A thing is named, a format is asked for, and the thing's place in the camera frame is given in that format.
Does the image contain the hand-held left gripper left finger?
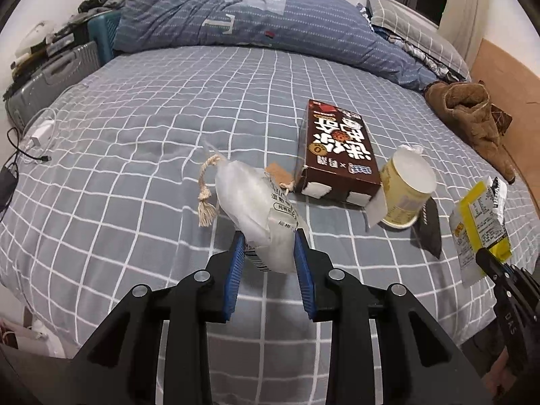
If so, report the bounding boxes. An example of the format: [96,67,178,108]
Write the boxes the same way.
[67,233,247,405]

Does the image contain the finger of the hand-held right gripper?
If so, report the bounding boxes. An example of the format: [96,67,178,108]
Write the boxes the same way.
[476,247,540,300]

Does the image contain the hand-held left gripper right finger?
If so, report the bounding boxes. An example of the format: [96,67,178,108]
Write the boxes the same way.
[294,230,498,405]

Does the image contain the yellow snack packet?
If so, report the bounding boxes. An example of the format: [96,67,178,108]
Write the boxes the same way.
[449,177,513,290]

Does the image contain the white drawstring pouch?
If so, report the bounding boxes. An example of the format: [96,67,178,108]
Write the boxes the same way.
[197,139,309,275]

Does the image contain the cream paper cup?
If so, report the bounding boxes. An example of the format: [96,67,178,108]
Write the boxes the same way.
[380,145,437,231]

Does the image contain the brown snack box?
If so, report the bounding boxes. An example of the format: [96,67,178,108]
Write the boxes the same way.
[293,99,382,207]

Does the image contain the small dark packet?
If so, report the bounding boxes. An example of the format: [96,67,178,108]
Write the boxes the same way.
[411,198,443,260]

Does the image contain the white paper scrap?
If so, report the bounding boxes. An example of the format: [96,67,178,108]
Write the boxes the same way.
[365,192,389,231]

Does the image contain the brown fleece garment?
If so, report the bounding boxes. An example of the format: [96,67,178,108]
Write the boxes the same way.
[424,81,517,184]

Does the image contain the grey checked bed sheet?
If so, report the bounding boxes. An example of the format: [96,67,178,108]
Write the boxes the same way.
[0,44,540,347]

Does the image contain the wooden headboard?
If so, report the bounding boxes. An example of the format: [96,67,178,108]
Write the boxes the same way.
[469,38,540,216]

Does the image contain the white paper bag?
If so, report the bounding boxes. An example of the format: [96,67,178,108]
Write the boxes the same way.
[0,318,51,357]

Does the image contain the white charger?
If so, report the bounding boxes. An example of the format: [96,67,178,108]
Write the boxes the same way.
[24,120,57,148]

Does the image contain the black power adapter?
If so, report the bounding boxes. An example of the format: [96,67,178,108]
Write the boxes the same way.
[0,164,20,212]

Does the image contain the blue striped duvet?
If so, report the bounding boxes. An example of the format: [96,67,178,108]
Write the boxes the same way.
[113,0,439,91]

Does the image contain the grey checked pillow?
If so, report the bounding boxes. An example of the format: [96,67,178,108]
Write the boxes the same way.
[365,0,472,81]

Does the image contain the grey suitcase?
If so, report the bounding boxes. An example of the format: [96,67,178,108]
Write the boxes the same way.
[4,42,102,123]

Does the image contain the teal suitcase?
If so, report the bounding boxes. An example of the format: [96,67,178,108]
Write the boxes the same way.
[86,10,123,62]

